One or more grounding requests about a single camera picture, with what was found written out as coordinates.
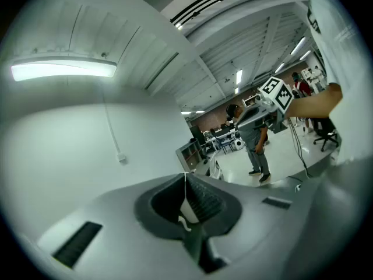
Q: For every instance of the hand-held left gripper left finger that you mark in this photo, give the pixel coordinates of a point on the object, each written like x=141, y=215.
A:
x=145, y=209

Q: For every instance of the white chair frame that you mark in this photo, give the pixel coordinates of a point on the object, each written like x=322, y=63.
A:
x=216, y=169

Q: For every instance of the white wall socket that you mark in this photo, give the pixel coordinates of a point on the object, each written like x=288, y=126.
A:
x=122, y=158

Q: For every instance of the ceiling strip lights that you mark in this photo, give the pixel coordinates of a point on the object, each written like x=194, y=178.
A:
x=239, y=76

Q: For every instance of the white t-shirt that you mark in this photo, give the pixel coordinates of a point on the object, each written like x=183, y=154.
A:
x=335, y=69

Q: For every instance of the black office chair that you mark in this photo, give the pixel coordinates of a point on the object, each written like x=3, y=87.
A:
x=325, y=127

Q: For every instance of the long ceiling light fixture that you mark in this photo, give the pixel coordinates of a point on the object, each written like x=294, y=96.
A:
x=64, y=69

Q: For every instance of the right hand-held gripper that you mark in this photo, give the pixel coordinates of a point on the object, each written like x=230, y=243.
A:
x=277, y=98

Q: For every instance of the open cubby shelf cabinet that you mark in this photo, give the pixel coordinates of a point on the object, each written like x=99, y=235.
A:
x=189, y=154

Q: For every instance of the black ceiling rail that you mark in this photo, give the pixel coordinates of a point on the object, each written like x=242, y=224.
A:
x=209, y=1

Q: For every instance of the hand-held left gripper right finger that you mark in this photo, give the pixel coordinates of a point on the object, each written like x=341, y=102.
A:
x=221, y=211

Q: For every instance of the person's right forearm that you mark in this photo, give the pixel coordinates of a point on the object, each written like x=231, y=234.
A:
x=314, y=104

